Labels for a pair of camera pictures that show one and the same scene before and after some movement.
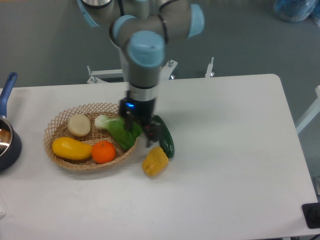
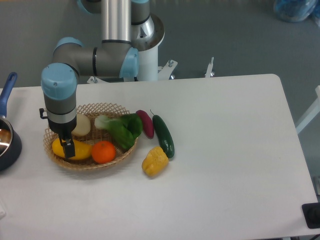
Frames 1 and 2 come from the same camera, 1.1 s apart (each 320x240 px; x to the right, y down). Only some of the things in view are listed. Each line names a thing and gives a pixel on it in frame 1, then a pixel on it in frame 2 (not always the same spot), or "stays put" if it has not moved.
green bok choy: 126,136 stays put
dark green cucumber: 166,139 stays put
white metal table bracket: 209,73 stays put
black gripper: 142,111 to 64,130
